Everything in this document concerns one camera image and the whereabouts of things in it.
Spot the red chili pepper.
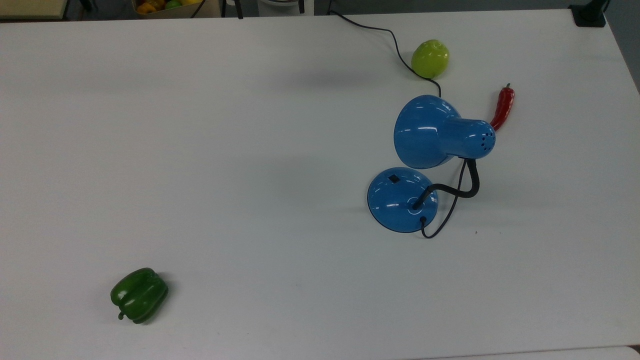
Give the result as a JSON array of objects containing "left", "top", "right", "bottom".
[{"left": 490, "top": 83, "right": 516, "bottom": 132}]

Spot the wooden board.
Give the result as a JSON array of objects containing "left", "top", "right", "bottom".
[{"left": 0, "top": 0, "right": 70, "bottom": 21}]

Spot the blue desk lamp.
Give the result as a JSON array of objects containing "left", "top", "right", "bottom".
[{"left": 367, "top": 94, "right": 497, "bottom": 234}]

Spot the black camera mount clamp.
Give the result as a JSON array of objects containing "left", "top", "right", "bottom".
[{"left": 568, "top": 0, "right": 610, "bottom": 28}]

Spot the green bell pepper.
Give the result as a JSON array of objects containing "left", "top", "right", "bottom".
[{"left": 110, "top": 267, "right": 169, "bottom": 325}]

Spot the green apple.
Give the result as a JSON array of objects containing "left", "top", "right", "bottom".
[{"left": 411, "top": 39, "right": 450, "bottom": 80}]

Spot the black lamp power cable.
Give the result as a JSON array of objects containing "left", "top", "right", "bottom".
[{"left": 328, "top": 10, "right": 468, "bottom": 239}]

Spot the cardboard box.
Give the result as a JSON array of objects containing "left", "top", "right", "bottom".
[{"left": 131, "top": 0, "right": 223, "bottom": 20}]

